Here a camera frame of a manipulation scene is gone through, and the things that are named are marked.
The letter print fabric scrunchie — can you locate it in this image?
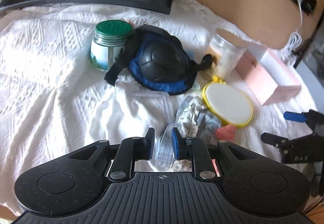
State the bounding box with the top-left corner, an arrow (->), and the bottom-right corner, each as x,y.
174,94 -> 221,139

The coral knitted cloth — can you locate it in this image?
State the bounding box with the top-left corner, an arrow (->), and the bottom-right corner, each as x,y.
215,124 -> 237,141

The clear plastic packaging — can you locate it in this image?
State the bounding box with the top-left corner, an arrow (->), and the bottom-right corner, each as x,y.
133,90 -> 181,171

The pink open gift box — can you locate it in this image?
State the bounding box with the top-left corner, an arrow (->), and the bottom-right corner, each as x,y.
236,42 -> 301,106

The white textured table cloth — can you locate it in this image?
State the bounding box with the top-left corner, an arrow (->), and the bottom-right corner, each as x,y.
0,0 -> 319,217

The black blue knee pad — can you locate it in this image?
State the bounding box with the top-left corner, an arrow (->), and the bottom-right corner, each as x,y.
104,25 -> 213,95

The clear jar beige lid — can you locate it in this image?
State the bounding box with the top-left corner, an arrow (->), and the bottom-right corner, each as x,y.
207,28 -> 247,80

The green lid glass jar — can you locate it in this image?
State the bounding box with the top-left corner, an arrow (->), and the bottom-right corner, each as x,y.
90,20 -> 133,71

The white coiled charger cable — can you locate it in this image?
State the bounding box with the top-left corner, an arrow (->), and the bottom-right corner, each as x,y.
279,0 -> 306,63

